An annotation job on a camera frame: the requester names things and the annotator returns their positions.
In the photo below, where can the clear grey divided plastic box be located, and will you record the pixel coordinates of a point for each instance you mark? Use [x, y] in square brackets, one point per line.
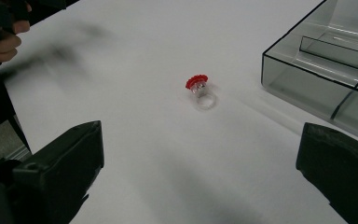
[326, 59]

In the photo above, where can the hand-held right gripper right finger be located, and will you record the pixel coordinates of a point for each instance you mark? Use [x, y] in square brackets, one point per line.
[345, 168]

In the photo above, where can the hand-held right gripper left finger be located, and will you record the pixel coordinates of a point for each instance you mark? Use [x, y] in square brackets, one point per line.
[59, 168]

